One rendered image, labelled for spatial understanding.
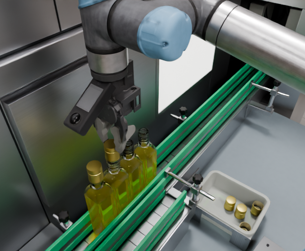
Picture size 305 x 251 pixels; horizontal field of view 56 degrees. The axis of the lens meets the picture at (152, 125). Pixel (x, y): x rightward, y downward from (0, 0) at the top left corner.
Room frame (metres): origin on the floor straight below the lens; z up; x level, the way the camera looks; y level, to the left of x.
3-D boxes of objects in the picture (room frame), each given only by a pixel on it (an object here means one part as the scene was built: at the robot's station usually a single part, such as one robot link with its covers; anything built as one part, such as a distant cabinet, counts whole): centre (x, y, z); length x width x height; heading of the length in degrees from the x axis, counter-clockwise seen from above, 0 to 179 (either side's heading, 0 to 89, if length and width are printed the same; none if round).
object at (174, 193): (0.55, -0.09, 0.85); 0.09 x 0.04 x 0.07; 52
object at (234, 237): (0.59, -0.24, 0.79); 0.27 x 0.17 x 0.08; 52
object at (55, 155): (0.81, 0.01, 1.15); 0.90 x 0.03 x 0.34; 142
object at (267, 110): (1.04, -0.50, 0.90); 0.17 x 0.05 x 0.23; 52
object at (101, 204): (0.43, 0.13, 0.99); 0.06 x 0.06 x 0.21; 52
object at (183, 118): (0.85, -0.10, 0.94); 0.07 x 0.04 x 0.13; 52
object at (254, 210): (0.56, -0.36, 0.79); 0.04 x 0.04 x 0.04
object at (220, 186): (0.57, -0.26, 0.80); 0.22 x 0.17 x 0.09; 52
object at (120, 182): (0.48, 0.10, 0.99); 0.06 x 0.06 x 0.21; 53
